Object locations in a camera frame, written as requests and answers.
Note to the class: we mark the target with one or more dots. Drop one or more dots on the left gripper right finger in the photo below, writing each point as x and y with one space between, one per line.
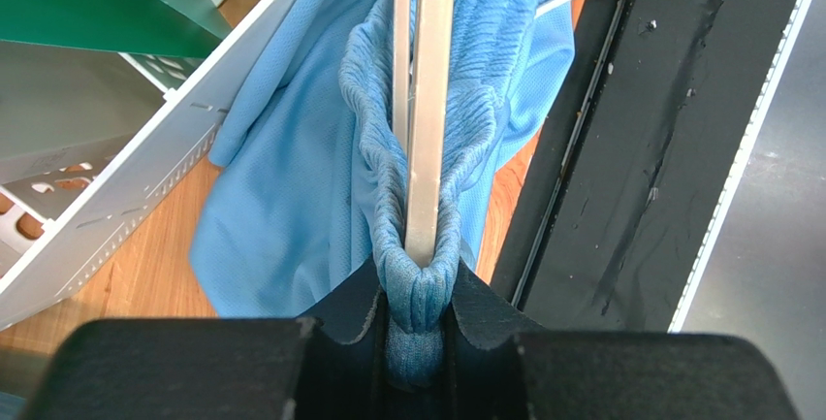
503 365

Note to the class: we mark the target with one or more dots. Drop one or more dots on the green folder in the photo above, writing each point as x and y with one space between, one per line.
177 28

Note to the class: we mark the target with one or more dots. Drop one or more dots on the white file organizer rack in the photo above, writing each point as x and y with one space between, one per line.
80 240

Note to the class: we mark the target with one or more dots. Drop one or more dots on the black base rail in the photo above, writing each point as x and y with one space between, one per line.
639 158

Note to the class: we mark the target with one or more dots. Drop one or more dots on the light blue shorts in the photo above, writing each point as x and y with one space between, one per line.
313 180

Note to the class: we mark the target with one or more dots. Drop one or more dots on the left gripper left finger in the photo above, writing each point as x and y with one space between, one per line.
323 364

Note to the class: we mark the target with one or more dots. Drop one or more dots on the beige wooden hanger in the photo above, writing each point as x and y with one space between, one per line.
422 32

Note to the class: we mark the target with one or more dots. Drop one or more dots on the grey folder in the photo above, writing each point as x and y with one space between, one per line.
62 106

